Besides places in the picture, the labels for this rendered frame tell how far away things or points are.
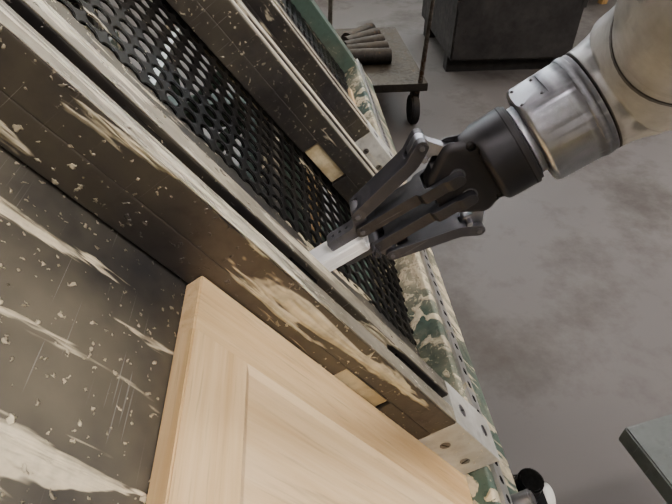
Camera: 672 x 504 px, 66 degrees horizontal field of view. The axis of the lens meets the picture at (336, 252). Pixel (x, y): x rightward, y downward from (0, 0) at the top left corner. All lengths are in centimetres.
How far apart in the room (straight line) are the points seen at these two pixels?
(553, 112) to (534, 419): 160
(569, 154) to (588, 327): 189
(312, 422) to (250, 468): 10
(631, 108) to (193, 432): 38
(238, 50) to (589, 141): 54
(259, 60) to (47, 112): 50
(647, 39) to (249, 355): 34
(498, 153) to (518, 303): 188
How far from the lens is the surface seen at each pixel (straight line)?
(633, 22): 34
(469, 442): 70
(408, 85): 331
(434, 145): 46
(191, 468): 35
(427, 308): 94
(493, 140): 45
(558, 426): 198
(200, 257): 42
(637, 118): 46
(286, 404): 45
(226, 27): 83
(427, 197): 47
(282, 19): 109
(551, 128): 44
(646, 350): 234
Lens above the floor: 157
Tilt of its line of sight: 40 degrees down
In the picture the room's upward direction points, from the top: straight up
